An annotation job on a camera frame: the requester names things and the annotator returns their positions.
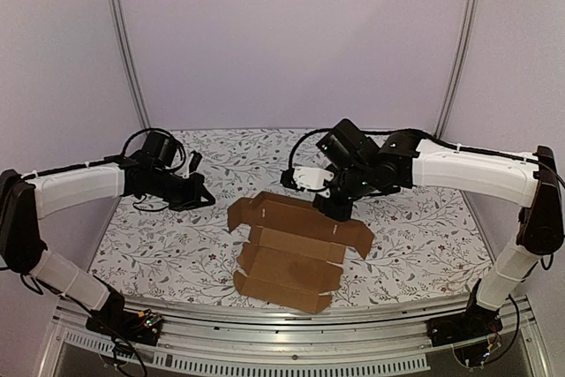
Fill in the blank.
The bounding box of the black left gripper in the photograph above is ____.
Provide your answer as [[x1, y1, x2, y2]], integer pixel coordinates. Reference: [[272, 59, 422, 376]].
[[150, 168, 215, 212]]

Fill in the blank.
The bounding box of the brown cardboard box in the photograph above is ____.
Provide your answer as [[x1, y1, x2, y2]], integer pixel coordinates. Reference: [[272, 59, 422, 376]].
[[227, 192, 374, 313]]

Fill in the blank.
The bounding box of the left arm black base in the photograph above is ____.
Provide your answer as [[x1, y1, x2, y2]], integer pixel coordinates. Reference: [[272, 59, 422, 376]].
[[86, 290, 163, 346]]

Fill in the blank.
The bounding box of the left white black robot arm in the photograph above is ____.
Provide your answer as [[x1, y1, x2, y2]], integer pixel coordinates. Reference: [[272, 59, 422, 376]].
[[1, 128, 215, 336]]

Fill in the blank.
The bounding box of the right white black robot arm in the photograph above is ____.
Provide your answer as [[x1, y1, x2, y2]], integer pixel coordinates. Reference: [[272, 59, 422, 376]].
[[295, 118, 564, 338]]

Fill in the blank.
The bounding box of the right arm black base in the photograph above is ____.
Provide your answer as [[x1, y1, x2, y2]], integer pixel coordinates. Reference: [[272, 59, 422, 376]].
[[426, 280, 502, 347]]

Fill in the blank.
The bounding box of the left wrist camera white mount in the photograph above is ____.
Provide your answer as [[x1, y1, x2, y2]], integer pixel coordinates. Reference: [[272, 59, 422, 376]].
[[177, 150, 202, 178]]

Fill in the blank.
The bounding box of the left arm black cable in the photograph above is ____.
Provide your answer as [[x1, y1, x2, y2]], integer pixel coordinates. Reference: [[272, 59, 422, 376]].
[[17, 128, 186, 184]]

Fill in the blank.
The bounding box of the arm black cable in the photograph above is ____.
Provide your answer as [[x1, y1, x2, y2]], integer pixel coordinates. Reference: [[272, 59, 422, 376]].
[[286, 127, 544, 175], [17, 128, 186, 184]]

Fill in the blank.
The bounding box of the aluminium front rail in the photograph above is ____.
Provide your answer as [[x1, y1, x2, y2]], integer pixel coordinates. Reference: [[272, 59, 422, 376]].
[[38, 296, 551, 376]]

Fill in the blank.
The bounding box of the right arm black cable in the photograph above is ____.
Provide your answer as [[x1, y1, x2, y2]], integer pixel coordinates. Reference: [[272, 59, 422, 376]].
[[286, 127, 544, 175]]

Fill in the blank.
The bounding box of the left aluminium frame post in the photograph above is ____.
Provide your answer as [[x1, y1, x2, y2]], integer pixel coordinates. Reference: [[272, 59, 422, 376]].
[[108, 0, 151, 129]]

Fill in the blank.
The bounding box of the aluminium frame post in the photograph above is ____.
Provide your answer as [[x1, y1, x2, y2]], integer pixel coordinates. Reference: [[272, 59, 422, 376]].
[[108, 0, 151, 129], [434, 0, 479, 139]]

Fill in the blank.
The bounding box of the right aluminium frame post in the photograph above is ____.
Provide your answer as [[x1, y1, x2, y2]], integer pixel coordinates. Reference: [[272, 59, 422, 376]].
[[434, 0, 479, 139]]

